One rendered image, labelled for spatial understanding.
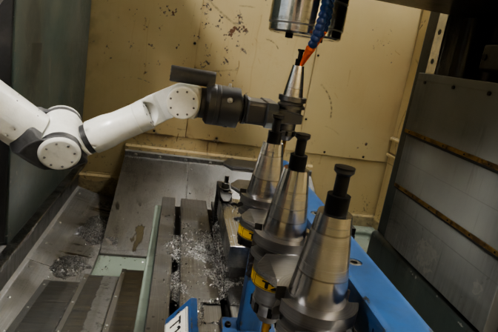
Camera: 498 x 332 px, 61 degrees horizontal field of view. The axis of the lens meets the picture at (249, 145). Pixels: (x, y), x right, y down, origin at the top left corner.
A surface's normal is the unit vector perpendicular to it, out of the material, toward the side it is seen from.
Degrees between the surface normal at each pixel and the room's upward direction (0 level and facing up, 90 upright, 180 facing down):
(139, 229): 24
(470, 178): 90
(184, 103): 89
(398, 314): 0
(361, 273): 0
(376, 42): 90
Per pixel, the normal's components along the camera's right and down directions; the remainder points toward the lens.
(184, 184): 0.22, -0.78
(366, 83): 0.15, 0.24
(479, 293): -0.98, -0.11
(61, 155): 0.30, 0.58
